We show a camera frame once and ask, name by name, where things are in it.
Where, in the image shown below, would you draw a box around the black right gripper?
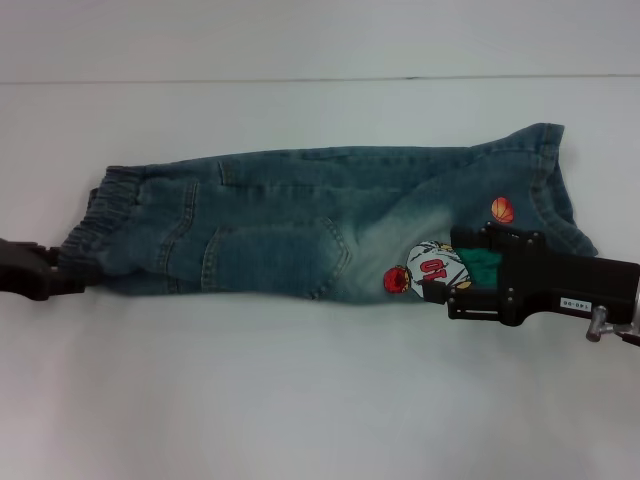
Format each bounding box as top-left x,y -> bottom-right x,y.
422,222 -> 640,327

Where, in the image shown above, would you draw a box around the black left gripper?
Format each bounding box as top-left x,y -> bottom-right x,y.
0,238 -> 101,301

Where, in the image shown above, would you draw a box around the blue denim shorts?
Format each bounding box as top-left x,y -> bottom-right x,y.
57,122 -> 601,304

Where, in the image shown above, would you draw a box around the silver right arm cable connector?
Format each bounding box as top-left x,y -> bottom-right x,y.
584,307 -> 640,347

